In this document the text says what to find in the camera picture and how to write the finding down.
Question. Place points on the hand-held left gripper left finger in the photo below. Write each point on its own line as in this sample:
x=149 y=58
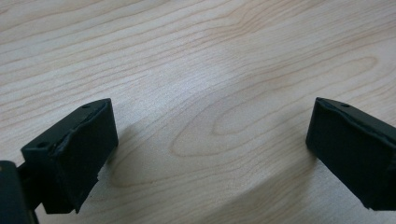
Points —
x=77 y=155

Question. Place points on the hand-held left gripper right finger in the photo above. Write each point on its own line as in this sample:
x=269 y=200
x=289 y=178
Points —
x=355 y=152

